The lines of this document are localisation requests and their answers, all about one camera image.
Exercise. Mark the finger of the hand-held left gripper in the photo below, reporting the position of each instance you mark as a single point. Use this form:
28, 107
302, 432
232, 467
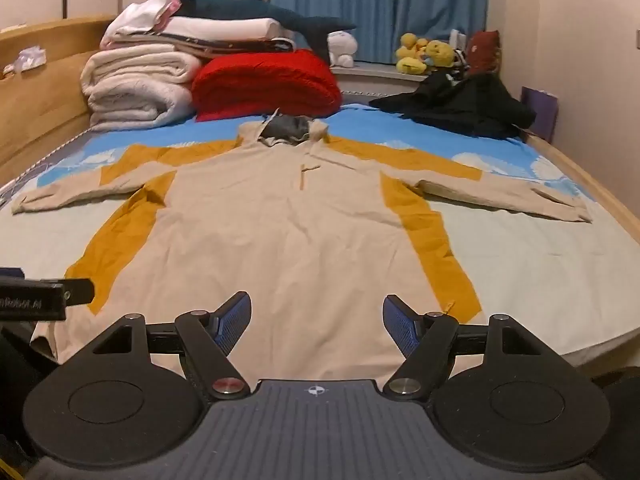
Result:
80, 292

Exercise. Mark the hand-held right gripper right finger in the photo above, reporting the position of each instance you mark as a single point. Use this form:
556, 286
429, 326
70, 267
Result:
400, 322

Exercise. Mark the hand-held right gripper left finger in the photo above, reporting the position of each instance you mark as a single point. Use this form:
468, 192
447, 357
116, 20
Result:
232, 321

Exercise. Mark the beige and mustard hoodie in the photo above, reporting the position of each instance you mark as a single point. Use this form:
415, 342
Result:
280, 220

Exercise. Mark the white and pink folded clothes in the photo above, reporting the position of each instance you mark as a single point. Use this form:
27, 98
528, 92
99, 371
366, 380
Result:
225, 29

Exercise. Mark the blue white patterned bed sheet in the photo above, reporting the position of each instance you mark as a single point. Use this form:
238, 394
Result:
500, 260

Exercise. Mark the wooden headboard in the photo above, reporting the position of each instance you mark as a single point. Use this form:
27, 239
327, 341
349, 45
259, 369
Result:
40, 105

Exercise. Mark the white folded quilt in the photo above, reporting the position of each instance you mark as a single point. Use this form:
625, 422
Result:
135, 90

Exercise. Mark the black clothing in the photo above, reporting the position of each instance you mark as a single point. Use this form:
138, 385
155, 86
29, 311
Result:
460, 105

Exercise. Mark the red folded blanket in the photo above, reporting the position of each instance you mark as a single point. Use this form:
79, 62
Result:
265, 85

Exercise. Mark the white window sill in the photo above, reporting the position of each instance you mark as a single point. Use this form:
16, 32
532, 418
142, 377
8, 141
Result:
375, 80

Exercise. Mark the yellow plush toy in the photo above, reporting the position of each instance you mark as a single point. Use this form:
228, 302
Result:
412, 55
441, 52

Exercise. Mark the dark striped folded blanket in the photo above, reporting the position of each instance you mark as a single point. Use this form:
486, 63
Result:
240, 46

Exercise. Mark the striped plush toy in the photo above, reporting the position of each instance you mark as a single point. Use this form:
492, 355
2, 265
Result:
458, 47

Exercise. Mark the pink and white cloth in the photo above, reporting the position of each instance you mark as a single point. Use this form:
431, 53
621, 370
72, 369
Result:
142, 17

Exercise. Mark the dark red cushion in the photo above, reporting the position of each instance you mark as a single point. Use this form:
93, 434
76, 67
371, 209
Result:
484, 52

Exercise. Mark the white plush toy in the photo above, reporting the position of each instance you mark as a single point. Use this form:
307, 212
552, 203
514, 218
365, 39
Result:
342, 45

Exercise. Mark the dark blue shark plush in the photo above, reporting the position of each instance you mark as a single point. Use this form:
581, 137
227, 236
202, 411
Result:
250, 10

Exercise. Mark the blue curtain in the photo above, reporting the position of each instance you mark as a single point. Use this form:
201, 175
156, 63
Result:
380, 5

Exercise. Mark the wooden bed side rail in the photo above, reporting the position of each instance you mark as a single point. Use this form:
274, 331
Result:
590, 180

